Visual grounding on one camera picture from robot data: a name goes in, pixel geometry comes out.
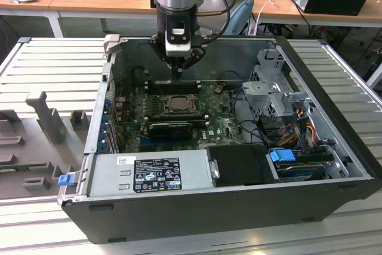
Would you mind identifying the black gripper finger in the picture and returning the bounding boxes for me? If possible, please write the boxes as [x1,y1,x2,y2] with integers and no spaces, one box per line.
[177,45,207,82]
[148,35,177,82]

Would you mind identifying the metal wire locking lever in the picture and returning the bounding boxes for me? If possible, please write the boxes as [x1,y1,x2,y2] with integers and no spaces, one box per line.
[156,84,170,102]

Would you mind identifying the metal socket cover frame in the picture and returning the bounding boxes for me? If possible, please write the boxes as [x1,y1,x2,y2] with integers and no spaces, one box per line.
[163,94,199,111]

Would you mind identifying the black RAM slot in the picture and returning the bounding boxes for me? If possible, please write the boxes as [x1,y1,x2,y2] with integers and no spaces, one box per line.
[145,118,210,125]
[145,85,201,91]
[145,88,201,94]
[145,115,210,122]
[145,83,201,89]
[145,113,210,119]
[145,110,210,116]
[145,80,201,86]

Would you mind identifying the CPU socket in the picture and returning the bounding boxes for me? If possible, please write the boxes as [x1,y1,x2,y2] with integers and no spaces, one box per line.
[161,93,201,113]

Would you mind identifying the grey plastic case latch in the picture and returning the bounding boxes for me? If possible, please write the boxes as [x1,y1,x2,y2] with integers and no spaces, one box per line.
[103,34,122,64]

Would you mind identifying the silver metal drive cage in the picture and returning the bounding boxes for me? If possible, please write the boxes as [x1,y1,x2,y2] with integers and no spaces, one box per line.
[241,48,317,124]

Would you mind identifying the green motherboard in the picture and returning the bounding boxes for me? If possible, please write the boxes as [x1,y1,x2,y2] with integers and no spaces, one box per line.
[110,81,259,153]

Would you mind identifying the black graphics card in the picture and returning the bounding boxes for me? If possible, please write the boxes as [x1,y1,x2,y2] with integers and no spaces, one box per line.
[148,121,194,142]

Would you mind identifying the black plastic shroud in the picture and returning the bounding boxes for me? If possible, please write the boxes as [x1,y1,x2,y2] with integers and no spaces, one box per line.
[205,143,271,186]

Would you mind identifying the hard disk in blue carrier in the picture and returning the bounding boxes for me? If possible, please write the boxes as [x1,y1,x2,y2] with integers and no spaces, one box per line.
[267,148,329,183]

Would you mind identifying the silver power supply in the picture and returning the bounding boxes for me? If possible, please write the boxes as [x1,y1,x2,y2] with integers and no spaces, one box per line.
[74,148,216,199]

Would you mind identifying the grey parts rack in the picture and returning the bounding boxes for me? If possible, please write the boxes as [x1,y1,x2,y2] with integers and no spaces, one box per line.
[0,90,93,201]

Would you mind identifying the black and grey PC case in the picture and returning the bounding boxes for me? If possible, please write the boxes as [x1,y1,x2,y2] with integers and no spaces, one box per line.
[56,35,382,244]

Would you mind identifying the blue plastic latch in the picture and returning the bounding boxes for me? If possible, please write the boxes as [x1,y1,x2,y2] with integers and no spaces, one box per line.
[58,173,74,188]

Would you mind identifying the green RAM stick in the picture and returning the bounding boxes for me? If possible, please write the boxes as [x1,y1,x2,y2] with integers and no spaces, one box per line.
[0,162,50,175]

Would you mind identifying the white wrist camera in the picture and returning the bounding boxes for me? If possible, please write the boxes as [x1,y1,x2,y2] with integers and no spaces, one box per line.
[165,16,192,58]

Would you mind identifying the thin black case cable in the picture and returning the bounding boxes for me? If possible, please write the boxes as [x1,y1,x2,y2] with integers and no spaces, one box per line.
[220,70,244,88]

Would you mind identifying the orange yellow power wires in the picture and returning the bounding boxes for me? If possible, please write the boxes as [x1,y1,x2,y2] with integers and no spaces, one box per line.
[279,117,318,148]

